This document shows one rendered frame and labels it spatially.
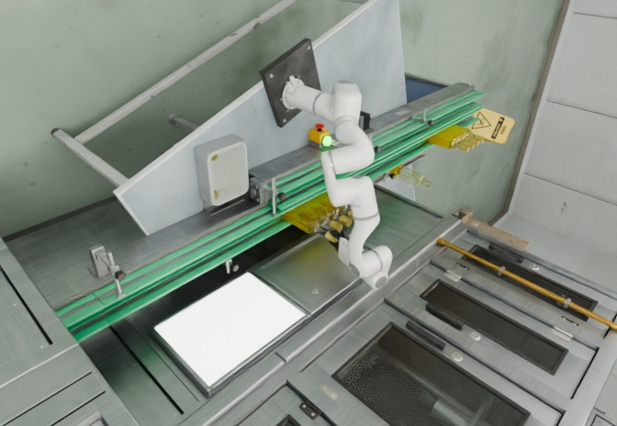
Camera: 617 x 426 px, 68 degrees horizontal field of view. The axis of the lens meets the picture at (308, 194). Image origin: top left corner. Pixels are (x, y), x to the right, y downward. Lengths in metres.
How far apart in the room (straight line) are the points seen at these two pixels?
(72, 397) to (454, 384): 1.06
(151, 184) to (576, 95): 6.48
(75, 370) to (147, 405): 0.42
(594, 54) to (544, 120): 1.08
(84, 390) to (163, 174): 0.83
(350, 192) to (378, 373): 0.58
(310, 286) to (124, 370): 0.68
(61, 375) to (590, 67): 6.96
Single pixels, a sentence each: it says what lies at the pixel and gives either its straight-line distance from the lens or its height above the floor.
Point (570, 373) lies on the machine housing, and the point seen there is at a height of 2.04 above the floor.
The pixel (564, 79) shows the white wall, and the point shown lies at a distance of 7.42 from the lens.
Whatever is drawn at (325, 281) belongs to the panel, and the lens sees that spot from 1.76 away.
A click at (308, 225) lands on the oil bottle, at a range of 1.80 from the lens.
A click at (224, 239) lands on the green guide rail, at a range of 1.70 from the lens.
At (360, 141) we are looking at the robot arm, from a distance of 1.48.
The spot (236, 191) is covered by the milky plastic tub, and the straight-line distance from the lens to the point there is 1.81.
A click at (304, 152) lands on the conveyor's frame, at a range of 2.04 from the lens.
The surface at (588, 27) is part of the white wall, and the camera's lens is 7.26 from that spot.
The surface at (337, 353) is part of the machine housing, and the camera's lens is 1.58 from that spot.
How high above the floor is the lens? 2.09
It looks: 36 degrees down
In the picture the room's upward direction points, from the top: 118 degrees clockwise
